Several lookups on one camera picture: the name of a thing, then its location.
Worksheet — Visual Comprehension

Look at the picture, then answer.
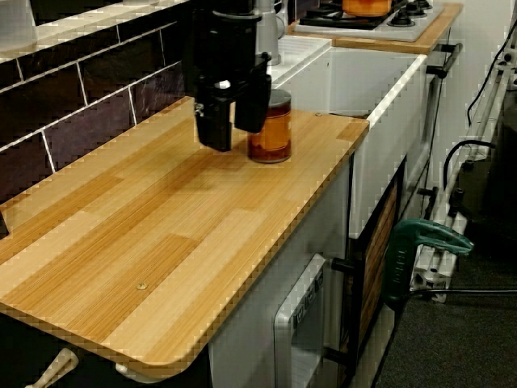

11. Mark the dark upright post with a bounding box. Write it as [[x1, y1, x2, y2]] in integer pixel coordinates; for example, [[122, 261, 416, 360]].
[[175, 0, 199, 98]]

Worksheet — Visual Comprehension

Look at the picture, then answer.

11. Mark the black metal frame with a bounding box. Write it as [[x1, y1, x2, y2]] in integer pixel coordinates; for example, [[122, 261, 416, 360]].
[[325, 155, 407, 388]]

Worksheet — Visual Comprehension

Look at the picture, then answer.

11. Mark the thin black cable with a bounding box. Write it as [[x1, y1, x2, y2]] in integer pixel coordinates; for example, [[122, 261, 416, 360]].
[[466, 23, 517, 126]]

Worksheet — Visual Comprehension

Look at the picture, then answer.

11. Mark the dark tile backsplash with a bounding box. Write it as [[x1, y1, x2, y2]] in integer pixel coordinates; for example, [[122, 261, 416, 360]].
[[0, 15, 191, 207]]

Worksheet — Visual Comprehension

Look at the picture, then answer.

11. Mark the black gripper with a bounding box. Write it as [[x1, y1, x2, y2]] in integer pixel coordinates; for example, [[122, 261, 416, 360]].
[[189, 10, 272, 153]]

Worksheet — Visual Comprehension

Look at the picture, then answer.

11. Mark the black oven handle bar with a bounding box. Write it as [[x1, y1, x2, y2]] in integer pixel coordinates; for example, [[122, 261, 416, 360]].
[[426, 42, 464, 80]]

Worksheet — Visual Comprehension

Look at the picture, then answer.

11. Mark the wooden slat panel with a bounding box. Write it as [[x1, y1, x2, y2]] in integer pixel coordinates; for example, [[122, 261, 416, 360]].
[[357, 183, 399, 348]]

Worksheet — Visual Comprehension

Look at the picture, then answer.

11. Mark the grey toy stove plate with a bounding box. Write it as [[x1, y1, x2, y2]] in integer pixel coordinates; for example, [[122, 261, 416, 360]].
[[292, 0, 445, 44]]

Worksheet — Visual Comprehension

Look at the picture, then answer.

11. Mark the aluminium extrusion frame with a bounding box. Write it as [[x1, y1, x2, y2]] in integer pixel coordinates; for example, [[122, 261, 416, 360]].
[[410, 40, 517, 304]]

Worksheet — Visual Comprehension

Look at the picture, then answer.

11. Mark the white shelf container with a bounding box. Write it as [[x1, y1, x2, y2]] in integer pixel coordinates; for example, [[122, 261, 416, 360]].
[[0, 0, 38, 53]]

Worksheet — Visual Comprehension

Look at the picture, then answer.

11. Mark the black rod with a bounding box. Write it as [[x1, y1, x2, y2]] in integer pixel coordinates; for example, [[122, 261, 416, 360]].
[[407, 286, 517, 297]]

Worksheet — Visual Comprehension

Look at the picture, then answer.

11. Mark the orange toy pot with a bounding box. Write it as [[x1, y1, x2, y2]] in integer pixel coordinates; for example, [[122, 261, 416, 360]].
[[341, 0, 393, 18]]

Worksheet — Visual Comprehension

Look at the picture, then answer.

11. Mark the orange beans can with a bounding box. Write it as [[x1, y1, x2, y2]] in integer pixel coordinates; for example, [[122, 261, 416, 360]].
[[246, 89, 292, 165]]

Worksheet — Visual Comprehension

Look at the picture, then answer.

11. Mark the white toy faucet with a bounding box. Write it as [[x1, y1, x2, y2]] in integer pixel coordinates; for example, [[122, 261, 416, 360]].
[[256, 0, 288, 65]]

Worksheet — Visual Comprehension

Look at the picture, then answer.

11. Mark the thick black cable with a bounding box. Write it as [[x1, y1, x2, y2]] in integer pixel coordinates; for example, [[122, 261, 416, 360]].
[[442, 139, 497, 195]]

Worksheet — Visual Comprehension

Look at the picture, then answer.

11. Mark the green clamp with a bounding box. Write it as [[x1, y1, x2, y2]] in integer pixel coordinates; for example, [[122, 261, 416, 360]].
[[382, 217, 474, 312]]

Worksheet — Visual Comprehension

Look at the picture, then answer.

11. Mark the white toy sink unit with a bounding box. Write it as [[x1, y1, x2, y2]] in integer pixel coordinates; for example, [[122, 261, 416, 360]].
[[270, 35, 428, 239]]

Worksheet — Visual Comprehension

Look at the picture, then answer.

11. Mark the cream cabinet handle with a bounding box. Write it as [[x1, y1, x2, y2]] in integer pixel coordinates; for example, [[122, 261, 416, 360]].
[[24, 347, 80, 388]]

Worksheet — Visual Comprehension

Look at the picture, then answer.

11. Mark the white toy kitchen cabinet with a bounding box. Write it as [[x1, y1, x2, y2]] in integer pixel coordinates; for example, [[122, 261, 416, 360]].
[[208, 161, 352, 388]]

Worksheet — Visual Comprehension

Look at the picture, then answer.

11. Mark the black burner grate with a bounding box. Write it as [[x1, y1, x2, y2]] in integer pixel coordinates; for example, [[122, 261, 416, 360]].
[[298, 0, 409, 30]]

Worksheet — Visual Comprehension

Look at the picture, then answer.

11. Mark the cream shelf ledge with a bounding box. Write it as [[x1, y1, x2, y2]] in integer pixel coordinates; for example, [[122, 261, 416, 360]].
[[0, 0, 195, 64]]

